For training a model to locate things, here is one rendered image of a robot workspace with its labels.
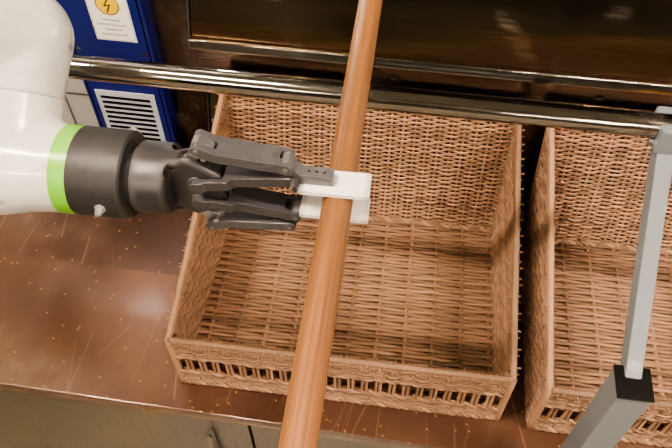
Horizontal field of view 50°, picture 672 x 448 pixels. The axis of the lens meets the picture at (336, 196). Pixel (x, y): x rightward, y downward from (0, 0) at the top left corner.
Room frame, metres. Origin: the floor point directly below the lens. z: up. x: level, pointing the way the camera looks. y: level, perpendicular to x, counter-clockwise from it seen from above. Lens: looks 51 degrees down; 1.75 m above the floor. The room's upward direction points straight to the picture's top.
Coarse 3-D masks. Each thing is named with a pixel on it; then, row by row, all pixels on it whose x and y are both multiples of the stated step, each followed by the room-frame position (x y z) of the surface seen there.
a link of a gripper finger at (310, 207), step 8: (304, 200) 0.46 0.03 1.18; (312, 200) 0.46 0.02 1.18; (320, 200) 0.46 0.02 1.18; (360, 200) 0.46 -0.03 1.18; (368, 200) 0.46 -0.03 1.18; (304, 208) 0.45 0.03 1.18; (312, 208) 0.45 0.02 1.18; (320, 208) 0.45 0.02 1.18; (352, 208) 0.45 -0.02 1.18; (360, 208) 0.45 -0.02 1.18; (368, 208) 0.45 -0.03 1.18; (304, 216) 0.44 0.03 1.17; (312, 216) 0.44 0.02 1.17; (352, 216) 0.44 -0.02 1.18; (360, 216) 0.44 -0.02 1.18; (368, 216) 0.44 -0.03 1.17
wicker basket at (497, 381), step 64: (256, 128) 0.96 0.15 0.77; (320, 128) 0.95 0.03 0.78; (384, 128) 0.94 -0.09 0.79; (448, 128) 0.92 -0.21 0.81; (512, 128) 0.92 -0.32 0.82; (384, 192) 0.90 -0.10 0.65; (448, 192) 0.89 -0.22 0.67; (512, 192) 0.79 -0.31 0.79; (192, 256) 0.68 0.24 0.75; (256, 256) 0.79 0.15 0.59; (384, 256) 0.79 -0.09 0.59; (448, 256) 0.79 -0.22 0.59; (512, 256) 0.66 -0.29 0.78; (192, 320) 0.62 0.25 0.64; (256, 320) 0.65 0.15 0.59; (384, 320) 0.65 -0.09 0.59; (448, 320) 0.65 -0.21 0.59; (512, 320) 0.56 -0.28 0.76; (256, 384) 0.52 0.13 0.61; (384, 384) 0.52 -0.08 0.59; (448, 384) 0.48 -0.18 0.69; (512, 384) 0.46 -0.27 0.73
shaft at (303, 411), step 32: (352, 64) 0.63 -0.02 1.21; (352, 96) 0.58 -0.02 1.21; (352, 128) 0.53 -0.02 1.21; (352, 160) 0.49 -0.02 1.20; (320, 224) 0.41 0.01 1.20; (320, 256) 0.37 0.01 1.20; (320, 288) 0.34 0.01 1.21; (320, 320) 0.30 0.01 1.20; (320, 352) 0.27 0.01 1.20; (320, 384) 0.25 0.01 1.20; (288, 416) 0.22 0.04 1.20; (320, 416) 0.22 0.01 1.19
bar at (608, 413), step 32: (96, 64) 0.67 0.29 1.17; (128, 64) 0.67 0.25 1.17; (160, 64) 0.67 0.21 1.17; (256, 96) 0.64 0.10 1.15; (288, 96) 0.63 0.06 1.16; (320, 96) 0.62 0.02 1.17; (384, 96) 0.62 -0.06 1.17; (416, 96) 0.62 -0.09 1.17; (448, 96) 0.61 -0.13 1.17; (480, 96) 0.61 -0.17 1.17; (576, 128) 0.58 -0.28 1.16; (608, 128) 0.58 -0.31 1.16; (640, 128) 0.57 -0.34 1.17; (640, 224) 0.51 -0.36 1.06; (640, 256) 0.48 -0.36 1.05; (640, 288) 0.45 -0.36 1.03; (640, 320) 0.42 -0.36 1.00; (640, 352) 0.39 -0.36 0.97; (608, 384) 0.37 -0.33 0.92; (640, 384) 0.36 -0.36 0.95; (608, 416) 0.34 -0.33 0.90
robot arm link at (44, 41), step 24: (0, 0) 0.57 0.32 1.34; (24, 0) 0.59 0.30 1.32; (48, 0) 0.61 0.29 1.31; (0, 24) 0.55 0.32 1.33; (24, 24) 0.57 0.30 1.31; (48, 24) 0.58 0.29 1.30; (0, 48) 0.54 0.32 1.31; (24, 48) 0.55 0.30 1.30; (48, 48) 0.57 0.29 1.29; (72, 48) 0.60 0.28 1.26; (0, 72) 0.53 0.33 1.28; (24, 72) 0.54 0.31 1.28; (48, 72) 0.55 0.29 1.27
